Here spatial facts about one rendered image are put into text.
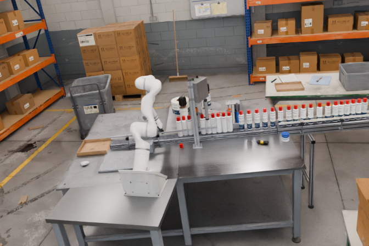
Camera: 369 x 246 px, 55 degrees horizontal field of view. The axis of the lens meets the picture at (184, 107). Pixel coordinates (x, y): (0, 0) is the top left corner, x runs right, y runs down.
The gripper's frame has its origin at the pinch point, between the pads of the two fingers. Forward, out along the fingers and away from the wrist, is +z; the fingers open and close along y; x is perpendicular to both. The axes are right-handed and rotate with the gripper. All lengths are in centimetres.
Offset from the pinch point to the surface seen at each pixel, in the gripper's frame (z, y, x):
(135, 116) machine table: -3, 69, 40
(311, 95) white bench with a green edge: 71, 85, -155
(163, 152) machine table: 11.1, -21.7, 2.4
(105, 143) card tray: -11, 7, 62
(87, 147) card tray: -17, 2, 78
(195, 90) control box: -31, -18, -52
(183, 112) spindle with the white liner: 0.4, 23.8, -22.8
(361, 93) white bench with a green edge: 89, 74, -206
